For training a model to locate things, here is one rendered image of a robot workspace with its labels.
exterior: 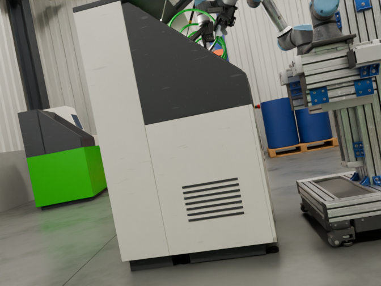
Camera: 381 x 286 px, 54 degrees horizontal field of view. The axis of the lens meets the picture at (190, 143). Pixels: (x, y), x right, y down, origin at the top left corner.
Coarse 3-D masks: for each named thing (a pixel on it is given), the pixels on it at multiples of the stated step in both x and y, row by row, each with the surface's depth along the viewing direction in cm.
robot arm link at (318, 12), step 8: (312, 0) 186; (320, 0) 181; (328, 0) 180; (336, 0) 180; (312, 8) 191; (320, 8) 181; (328, 8) 181; (336, 8) 181; (320, 16) 189; (328, 16) 188
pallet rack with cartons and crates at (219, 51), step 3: (216, 15) 735; (222, 36) 735; (225, 42) 735; (216, 45) 755; (219, 45) 755; (216, 48) 756; (219, 48) 755; (222, 48) 736; (216, 51) 738; (219, 51) 737; (222, 51) 737; (219, 54) 738; (228, 60) 736
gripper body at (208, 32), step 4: (200, 24) 227; (204, 24) 228; (208, 24) 227; (212, 24) 227; (204, 28) 228; (208, 28) 228; (212, 28) 227; (204, 32) 226; (208, 32) 226; (212, 32) 225; (204, 36) 226; (208, 36) 227; (212, 36) 226; (208, 40) 227; (212, 40) 227
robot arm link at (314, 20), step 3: (312, 12) 194; (312, 15) 197; (333, 15) 196; (312, 18) 199; (315, 18) 196; (330, 18) 194; (333, 18) 195; (312, 21) 200; (315, 21) 198; (318, 21) 196; (321, 21) 195; (324, 21) 195; (312, 24) 201; (315, 24) 198
